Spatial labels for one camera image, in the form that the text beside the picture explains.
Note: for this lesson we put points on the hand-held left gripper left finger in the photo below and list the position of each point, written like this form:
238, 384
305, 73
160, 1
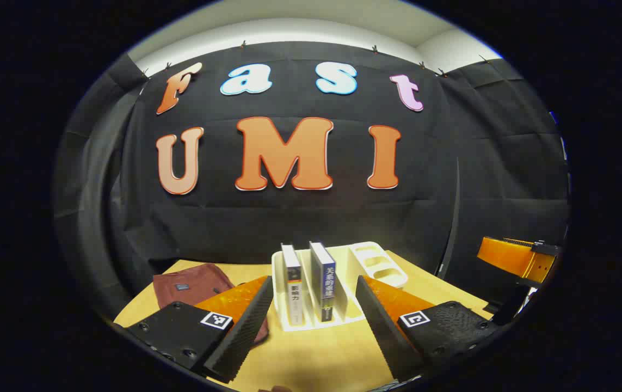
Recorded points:
245, 332

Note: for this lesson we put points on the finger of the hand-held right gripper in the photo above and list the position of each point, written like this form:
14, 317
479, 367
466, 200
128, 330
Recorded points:
512, 256
512, 305

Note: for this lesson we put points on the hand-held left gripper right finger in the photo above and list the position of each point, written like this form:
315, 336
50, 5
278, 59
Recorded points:
384, 332

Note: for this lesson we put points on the white portrait cover book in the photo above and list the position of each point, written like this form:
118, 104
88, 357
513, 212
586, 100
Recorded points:
293, 283

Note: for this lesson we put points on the white bookshelf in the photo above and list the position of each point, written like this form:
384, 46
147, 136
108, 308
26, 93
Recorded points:
343, 272

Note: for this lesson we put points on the maroon schoolbag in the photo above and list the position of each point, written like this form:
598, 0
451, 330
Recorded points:
191, 283

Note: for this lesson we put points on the blue cover book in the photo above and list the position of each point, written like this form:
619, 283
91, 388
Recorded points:
324, 280

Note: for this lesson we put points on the black stand pole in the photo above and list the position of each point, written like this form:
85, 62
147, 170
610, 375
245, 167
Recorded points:
454, 218

